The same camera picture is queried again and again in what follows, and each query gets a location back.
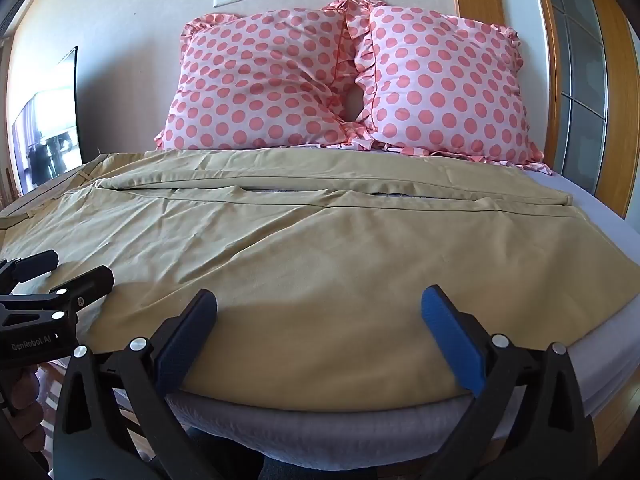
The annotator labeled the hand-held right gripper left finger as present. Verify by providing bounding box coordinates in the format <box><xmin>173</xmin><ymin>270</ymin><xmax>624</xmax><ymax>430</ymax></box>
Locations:
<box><xmin>52</xmin><ymin>288</ymin><xmax>218</xmax><ymax>480</ymax></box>

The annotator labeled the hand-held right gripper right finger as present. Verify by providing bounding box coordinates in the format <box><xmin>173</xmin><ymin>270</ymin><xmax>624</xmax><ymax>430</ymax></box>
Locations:
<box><xmin>421</xmin><ymin>285</ymin><xmax>599</xmax><ymax>480</ymax></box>

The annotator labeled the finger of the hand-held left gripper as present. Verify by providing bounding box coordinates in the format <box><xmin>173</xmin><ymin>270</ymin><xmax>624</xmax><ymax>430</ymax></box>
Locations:
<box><xmin>0</xmin><ymin>249</ymin><xmax>60</xmax><ymax>292</ymax></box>
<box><xmin>0</xmin><ymin>265</ymin><xmax>116</xmax><ymax>322</ymax></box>

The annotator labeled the tan bed sheet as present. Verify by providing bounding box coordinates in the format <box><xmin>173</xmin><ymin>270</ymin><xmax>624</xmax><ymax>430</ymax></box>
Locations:
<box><xmin>0</xmin><ymin>149</ymin><xmax>639</xmax><ymax>402</ymax></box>

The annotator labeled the person's left hand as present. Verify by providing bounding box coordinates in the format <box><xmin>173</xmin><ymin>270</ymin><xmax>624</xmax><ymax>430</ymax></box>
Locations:
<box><xmin>7</xmin><ymin>361</ymin><xmax>49</xmax><ymax>442</ymax></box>

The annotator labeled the bed with grey sheet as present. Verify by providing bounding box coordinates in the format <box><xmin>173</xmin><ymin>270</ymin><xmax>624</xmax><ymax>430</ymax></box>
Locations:
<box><xmin>0</xmin><ymin>152</ymin><xmax>640</xmax><ymax>467</ymax></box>

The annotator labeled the pink polka-dot pillow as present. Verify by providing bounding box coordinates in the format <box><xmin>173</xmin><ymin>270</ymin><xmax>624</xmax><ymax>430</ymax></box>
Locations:
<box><xmin>344</xmin><ymin>0</ymin><xmax>557</xmax><ymax>177</ymax></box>
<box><xmin>153</xmin><ymin>7</ymin><xmax>355</xmax><ymax>153</ymax></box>

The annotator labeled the wooden framed glass door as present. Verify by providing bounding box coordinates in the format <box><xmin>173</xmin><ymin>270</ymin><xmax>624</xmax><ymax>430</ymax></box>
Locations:
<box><xmin>529</xmin><ymin>0</ymin><xmax>640</xmax><ymax>223</ymax></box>

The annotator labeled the wall mirror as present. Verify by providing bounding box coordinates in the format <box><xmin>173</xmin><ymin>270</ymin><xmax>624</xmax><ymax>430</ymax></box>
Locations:
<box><xmin>11</xmin><ymin>46</ymin><xmax>84</xmax><ymax>197</ymax></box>

